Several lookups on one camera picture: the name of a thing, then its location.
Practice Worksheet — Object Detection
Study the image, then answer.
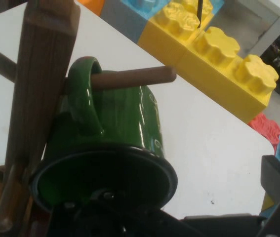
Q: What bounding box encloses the low red toy brick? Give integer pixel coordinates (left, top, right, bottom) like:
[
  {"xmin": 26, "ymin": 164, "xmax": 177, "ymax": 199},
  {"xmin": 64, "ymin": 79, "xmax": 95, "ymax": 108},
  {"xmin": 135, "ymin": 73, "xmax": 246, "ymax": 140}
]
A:
[{"xmin": 248, "ymin": 113, "xmax": 280, "ymax": 154}]

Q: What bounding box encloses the large orange toy brick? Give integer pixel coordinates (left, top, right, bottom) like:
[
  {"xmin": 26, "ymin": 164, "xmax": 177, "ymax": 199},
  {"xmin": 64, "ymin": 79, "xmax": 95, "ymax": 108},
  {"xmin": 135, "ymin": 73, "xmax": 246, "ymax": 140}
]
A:
[{"xmin": 77, "ymin": 0, "xmax": 106, "ymax": 17}]

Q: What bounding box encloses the large grey toy brick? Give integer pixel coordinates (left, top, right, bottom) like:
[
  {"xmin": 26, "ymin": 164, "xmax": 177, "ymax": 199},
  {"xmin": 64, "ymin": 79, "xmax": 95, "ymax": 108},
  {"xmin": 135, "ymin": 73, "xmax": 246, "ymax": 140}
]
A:
[{"xmin": 100, "ymin": 0, "xmax": 153, "ymax": 44}]

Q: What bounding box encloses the brown wooden mug tree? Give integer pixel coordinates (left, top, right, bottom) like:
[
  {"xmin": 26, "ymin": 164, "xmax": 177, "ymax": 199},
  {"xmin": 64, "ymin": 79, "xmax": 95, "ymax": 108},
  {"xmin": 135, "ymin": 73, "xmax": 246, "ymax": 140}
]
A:
[{"xmin": 0, "ymin": 0, "xmax": 177, "ymax": 237}]

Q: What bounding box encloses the green enamel mug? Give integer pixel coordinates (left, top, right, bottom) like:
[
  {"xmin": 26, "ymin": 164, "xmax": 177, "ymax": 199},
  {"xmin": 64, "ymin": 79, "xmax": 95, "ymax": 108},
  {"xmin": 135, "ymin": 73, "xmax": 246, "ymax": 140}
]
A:
[{"xmin": 28, "ymin": 56, "xmax": 179, "ymax": 218}]

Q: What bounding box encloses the large yellow toy brick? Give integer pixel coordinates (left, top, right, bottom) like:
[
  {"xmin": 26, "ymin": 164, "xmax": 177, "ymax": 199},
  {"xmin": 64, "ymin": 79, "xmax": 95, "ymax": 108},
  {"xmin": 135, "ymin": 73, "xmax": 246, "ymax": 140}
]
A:
[{"xmin": 137, "ymin": 0, "xmax": 280, "ymax": 124}]

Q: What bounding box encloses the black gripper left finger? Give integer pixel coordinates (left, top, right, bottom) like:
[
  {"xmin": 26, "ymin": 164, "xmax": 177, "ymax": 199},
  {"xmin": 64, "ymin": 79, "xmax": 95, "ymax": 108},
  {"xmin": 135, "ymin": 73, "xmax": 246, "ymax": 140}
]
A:
[{"xmin": 47, "ymin": 190, "xmax": 204, "ymax": 237}]

